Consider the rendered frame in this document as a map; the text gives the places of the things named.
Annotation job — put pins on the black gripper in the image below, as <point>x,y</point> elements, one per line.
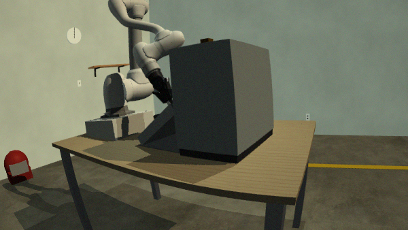
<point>162,87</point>

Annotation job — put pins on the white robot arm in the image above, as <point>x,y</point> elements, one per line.
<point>143,57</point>

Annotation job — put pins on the dark grey cabinet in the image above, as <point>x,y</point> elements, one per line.
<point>222,102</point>

